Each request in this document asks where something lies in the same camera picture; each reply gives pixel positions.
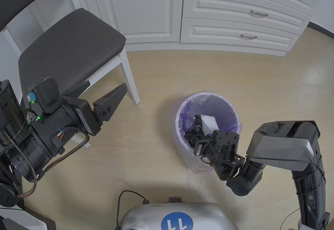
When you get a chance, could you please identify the white wardrobe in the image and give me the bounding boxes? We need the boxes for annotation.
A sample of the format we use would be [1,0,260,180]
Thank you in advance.
[72,0,331,57]

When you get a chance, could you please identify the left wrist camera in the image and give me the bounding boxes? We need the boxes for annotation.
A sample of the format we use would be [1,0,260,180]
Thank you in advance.
[27,76,62,114]

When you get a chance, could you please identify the black cable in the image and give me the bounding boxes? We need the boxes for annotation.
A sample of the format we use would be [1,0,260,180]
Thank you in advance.
[15,132,91,199]
[116,190,150,228]

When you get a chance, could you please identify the white chair with grey seat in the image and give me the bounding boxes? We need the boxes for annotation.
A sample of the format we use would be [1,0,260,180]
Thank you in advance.
[0,0,141,150]

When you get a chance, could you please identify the white trash bin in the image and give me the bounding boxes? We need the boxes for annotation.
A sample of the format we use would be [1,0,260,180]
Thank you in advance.
[175,92,240,172]

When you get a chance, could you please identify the white printed wrapper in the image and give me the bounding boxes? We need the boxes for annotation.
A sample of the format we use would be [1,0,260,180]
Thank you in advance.
[200,115,220,136]

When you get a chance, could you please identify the black plastic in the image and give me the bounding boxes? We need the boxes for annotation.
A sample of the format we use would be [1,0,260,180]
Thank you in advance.
[185,115,209,149]

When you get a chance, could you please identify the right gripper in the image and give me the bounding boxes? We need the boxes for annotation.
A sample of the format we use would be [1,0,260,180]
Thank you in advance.
[193,139,217,158]

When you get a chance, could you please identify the purple plastic bag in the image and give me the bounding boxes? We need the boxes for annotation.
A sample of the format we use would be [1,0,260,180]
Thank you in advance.
[171,91,244,173]

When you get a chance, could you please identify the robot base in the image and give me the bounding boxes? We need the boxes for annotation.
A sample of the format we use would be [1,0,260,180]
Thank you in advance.
[121,197,239,230]

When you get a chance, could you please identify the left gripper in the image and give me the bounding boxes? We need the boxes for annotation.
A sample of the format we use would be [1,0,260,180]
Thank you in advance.
[30,80,128,157]

